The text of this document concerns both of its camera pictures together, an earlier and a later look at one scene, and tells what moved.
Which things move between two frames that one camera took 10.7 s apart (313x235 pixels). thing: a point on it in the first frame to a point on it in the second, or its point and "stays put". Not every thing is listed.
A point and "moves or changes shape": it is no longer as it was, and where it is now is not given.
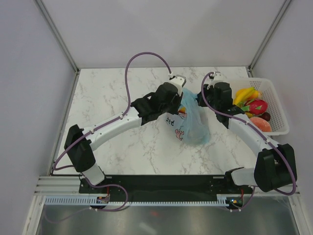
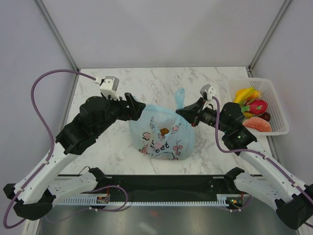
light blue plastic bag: [196, 128] moves or changes shape
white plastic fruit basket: [278, 121] stays put
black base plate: [162, 188] stays put
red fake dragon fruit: [256, 106] stays put
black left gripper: [178, 100] to [133, 112]
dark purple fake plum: [266, 116] stays put
